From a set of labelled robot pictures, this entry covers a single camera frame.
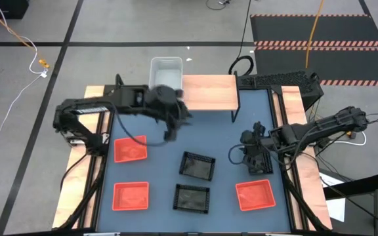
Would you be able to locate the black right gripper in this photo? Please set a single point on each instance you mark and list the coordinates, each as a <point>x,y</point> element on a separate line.
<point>256,142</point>

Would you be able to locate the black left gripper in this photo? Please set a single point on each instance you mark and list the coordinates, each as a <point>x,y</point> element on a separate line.
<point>172,108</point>

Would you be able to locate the orange slotted plastic basket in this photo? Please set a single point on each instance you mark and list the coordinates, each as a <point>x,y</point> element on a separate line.
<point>130,196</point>
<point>255,195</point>
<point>130,149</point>

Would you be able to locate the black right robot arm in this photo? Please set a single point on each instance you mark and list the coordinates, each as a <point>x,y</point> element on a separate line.
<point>323,126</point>

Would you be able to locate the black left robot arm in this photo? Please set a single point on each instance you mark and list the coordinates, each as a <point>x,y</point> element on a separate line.
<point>84,109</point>

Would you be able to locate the wooden shelf with black legs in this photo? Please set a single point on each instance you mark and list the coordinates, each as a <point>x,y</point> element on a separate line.
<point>208,91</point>

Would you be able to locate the white plastic bin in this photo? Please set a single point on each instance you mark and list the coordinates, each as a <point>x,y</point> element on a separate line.
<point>166,72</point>

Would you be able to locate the black perforated metal case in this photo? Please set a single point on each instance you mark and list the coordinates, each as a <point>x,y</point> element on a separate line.
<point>281,82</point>

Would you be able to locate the white paper sheet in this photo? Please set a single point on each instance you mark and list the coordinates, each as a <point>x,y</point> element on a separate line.
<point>336,209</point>

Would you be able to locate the black hazard-striped floor mat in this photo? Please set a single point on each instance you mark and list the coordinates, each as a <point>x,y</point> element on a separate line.
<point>290,65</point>
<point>290,29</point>

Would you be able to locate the black desk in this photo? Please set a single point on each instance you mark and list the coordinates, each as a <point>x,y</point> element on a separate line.
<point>366,185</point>

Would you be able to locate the black box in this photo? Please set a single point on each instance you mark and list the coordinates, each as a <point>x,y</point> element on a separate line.
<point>12,10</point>

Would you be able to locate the black aluminium table frame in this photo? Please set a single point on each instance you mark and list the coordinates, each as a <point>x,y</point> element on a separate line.
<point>288,203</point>

